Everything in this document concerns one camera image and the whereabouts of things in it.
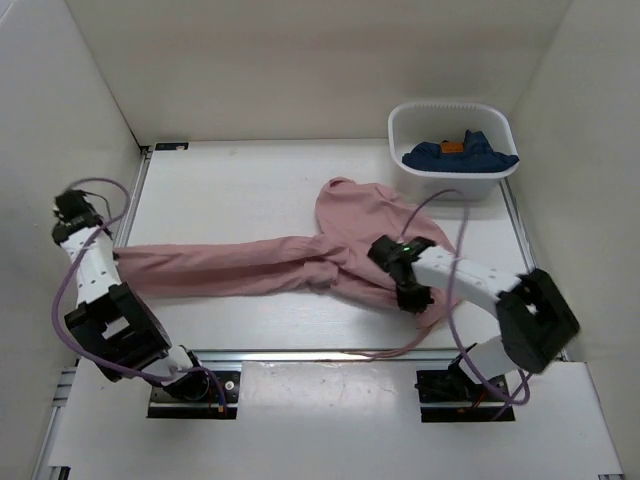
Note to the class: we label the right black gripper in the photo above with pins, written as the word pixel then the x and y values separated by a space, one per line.
pixel 417 304

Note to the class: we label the pink trousers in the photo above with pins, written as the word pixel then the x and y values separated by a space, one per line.
pixel 350 216

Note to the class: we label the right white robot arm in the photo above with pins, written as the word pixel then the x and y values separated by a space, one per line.
pixel 534 319

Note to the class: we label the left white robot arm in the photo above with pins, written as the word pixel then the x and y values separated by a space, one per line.
pixel 110 323

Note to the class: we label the dark blue folded trousers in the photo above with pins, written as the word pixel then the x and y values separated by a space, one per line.
pixel 474 155

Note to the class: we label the white plastic basket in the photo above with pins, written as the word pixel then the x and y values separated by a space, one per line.
pixel 434 121

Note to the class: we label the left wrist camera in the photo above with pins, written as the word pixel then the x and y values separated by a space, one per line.
pixel 71 203

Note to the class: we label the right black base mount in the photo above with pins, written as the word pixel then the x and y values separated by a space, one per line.
pixel 442 402

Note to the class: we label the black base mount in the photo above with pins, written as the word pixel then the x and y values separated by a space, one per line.
pixel 442 402
pixel 211 403

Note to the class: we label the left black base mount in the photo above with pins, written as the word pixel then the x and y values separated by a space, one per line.
pixel 211 403

